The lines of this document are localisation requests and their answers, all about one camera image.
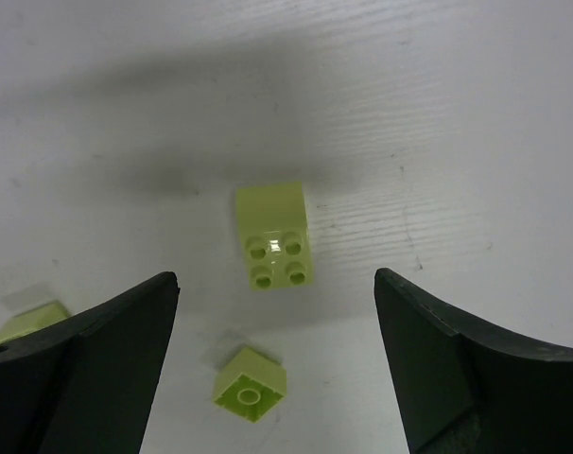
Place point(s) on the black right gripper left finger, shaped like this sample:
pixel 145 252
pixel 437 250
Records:
pixel 86 384

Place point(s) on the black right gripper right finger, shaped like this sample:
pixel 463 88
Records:
pixel 465 385

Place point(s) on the lime lego brick edge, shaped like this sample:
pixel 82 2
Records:
pixel 33 320

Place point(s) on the lime lego brick hollow side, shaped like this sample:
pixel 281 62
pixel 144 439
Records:
pixel 250 385

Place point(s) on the lime lego brick studs up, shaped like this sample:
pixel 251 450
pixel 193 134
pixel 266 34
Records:
pixel 273 232

